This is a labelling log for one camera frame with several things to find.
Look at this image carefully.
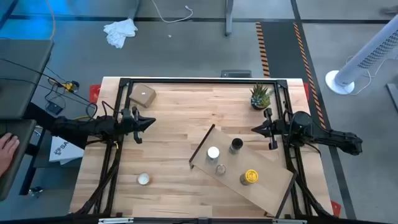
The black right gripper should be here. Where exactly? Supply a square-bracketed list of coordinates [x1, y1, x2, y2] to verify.
[251, 107, 292, 151]

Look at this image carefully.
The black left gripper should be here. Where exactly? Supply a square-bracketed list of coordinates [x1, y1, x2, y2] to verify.
[119, 106, 157, 144]

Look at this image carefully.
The black-lid spice jar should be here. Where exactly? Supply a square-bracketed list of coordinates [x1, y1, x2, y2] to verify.
[228, 138, 244, 156]

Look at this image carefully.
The yellow-lid dark spice bottle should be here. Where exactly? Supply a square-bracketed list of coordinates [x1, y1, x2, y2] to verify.
[239, 169, 259, 187]

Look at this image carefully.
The wooden shelf with black frame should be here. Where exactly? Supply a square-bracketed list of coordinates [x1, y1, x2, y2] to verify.
[188, 123, 299, 218]

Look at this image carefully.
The brown cardboard box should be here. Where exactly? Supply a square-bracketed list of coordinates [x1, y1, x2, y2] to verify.
[128, 83, 157, 109]

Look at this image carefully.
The potted succulent plant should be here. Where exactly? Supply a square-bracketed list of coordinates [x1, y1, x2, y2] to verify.
[249, 82, 274, 111]

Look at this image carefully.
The dark grey box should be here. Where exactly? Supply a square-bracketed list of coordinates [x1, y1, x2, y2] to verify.
[221, 70, 252, 78]

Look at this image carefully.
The yellow and black device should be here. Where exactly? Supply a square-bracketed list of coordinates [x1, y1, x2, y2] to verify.
[60, 80, 80, 93]

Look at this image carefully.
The white printed paper bag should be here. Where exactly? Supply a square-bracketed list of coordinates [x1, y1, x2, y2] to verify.
[49, 136, 85, 166]

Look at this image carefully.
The black power adapter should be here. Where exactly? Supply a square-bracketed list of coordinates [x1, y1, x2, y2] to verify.
[45, 101, 64, 115]

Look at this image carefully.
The crumpled white cloth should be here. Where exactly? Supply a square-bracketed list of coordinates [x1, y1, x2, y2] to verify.
[103, 17, 139, 49]

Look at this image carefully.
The grey desk leg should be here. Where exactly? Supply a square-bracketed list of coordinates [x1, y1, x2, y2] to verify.
[224, 0, 234, 37]
[127, 0, 141, 21]

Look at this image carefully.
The white tower fan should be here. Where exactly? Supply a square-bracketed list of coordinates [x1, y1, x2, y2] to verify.
[325, 14, 398, 96]

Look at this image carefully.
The dark grey desk top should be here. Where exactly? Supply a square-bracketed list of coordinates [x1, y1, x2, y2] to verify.
[0, 39, 54, 121]

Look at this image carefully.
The dark grey desk panel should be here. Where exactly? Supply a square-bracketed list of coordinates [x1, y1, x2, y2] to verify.
[0, 119, 37, 202]

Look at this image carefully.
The person's hand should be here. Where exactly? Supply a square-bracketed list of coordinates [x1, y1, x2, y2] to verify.
[0, 133, 21, 178]

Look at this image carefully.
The black rig frame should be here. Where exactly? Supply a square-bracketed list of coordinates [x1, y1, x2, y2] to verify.
[70, 77, 335, 222]

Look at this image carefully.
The silver metal bracket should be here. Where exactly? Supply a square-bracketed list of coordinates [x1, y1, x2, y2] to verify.
[98, 217, 134, 224]
[273, 218, 307, 224]

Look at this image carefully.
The white cable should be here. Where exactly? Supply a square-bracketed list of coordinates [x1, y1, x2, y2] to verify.
[151, 0, 194, 24]

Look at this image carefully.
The black cable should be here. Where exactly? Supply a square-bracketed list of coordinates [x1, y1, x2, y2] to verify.
[0, 57, 98, 123]

